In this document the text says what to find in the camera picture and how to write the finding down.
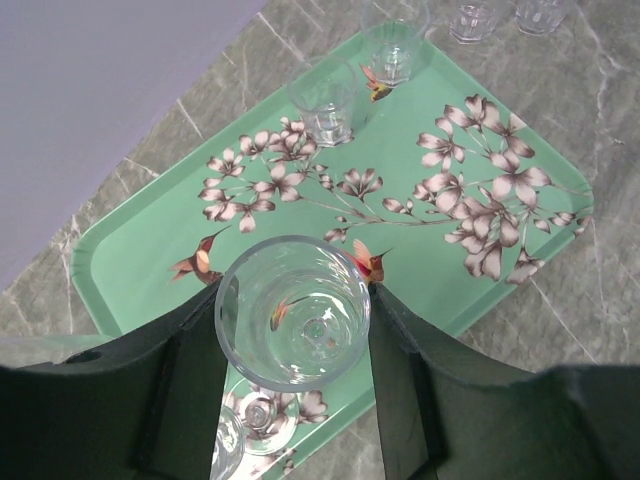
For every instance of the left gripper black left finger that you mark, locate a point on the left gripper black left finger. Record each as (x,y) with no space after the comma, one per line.
(142,406)

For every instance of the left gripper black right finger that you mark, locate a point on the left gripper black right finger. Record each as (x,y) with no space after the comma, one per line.
(446,411)

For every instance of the clear stemmed wine glass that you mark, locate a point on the clear stemmed wine glass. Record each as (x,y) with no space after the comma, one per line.
(292,315)

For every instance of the small clear tumbler glass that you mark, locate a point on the small clear tumbler glass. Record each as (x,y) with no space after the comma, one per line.
(394,30)

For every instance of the tall clear champagne flute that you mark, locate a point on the tall clear champagne flute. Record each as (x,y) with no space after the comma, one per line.
(229,446)

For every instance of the green floral hummingbird tray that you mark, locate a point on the green floral hummingbird tray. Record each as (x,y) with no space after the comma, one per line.
(461,199)

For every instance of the clear low glass front right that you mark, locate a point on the clear low glass front right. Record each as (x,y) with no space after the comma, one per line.
(540,17)

